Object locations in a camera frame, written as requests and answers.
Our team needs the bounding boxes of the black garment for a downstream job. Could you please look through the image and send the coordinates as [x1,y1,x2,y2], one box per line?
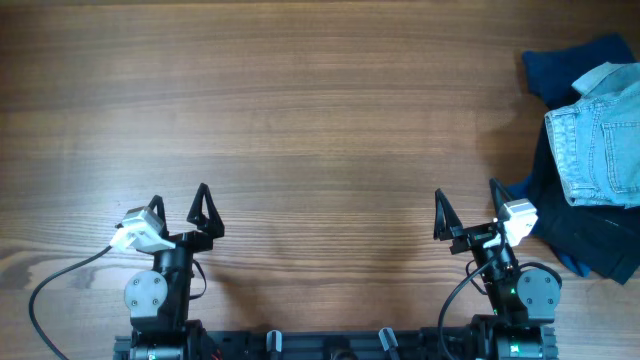
[527,128,639,285]

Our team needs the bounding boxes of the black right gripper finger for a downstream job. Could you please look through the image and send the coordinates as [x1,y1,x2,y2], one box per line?
[433,189,463,240]
[489,178,513,219]

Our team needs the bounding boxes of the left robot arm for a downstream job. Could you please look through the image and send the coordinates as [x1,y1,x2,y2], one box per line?
[110,183,225,360]

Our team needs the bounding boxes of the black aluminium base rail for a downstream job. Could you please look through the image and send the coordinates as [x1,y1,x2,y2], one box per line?
[112,327,558,360]

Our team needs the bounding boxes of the navy blue garment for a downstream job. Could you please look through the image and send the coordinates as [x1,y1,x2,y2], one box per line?
[509,34,639,265]

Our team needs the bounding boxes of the light blue denim shorts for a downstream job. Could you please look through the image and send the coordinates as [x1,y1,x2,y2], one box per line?
[545,62,639,208]

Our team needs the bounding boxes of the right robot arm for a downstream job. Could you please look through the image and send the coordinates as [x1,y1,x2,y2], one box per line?
[433,179,563,359]

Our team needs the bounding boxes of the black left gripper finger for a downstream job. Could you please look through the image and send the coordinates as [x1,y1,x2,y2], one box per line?
[187,183,225,238]
[148,195,168,235]

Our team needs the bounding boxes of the black left camera cable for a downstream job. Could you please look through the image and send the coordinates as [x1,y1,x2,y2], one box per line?
[28,244,114,360]

